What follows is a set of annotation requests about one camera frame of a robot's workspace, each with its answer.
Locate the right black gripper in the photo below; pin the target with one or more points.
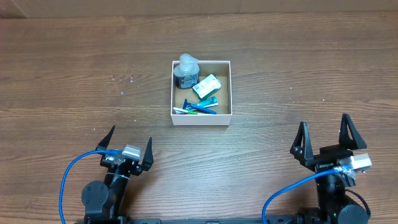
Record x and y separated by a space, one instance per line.
327 154

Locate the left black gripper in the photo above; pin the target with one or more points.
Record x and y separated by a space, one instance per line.
147 161

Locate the green white toothbrush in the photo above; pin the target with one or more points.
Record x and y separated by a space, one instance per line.
183 111

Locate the blue disposable razor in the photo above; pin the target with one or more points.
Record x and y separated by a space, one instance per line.
201 109

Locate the hand soap pump bottle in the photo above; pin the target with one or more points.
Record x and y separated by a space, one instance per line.
186 72

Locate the teal white toothpaste tube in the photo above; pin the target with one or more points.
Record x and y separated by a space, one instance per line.
210 102

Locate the green white soap bar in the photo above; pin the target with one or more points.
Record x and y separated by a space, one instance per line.
208 86

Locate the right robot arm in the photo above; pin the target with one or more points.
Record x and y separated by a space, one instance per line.
336 202

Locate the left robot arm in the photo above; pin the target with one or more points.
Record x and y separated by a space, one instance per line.
103 200

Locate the white cardboard box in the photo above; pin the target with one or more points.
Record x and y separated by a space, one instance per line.
220 69

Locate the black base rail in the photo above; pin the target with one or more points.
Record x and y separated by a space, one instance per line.
270 219

